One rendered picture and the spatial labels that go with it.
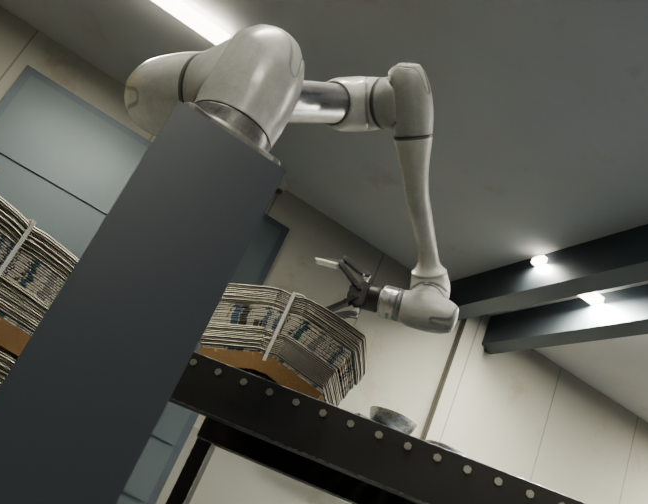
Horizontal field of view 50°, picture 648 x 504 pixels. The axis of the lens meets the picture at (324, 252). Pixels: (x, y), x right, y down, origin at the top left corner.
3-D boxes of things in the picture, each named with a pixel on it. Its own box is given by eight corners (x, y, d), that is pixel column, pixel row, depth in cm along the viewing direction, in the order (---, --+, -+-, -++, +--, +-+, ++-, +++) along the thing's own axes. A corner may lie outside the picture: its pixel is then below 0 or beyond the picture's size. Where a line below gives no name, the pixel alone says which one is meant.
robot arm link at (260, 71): (237, 95, 109) (293, 0, 118) (161, 101, 120) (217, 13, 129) (289, 161, 120) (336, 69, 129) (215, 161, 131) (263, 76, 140)
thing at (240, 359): (195, 363, 171) (199, 346, 173) (219, 394, 196) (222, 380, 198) (258, 369, 169) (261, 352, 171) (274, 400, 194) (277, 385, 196)
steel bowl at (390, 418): (393, 444, 619) (399, 427, 625) (420, 445, 581) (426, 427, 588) (354, 423, 606) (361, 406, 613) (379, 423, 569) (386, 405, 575)
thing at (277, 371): (260, 370, 169) (271, 356, 170) (276, 401, 194) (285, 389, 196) (312, 408, 163) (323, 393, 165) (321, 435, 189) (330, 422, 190)
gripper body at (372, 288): (384, 280, 189) (352, 272, 191) (376, 308, 185) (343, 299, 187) (385, 292, 196) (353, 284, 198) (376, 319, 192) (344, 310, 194)
